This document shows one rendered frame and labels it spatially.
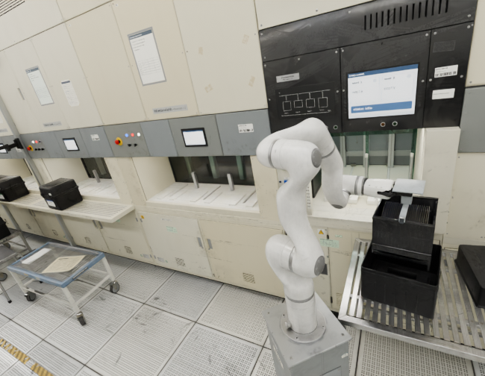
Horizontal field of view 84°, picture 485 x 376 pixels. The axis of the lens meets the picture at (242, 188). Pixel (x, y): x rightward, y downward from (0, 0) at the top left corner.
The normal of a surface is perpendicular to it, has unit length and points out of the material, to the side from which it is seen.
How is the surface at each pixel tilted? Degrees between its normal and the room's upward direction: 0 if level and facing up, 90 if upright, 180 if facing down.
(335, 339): 0
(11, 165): 90
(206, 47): 90
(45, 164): 90
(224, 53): 90
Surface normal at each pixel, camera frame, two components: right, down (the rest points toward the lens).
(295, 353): -0.17, -0.90
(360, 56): -0.45, 0.43
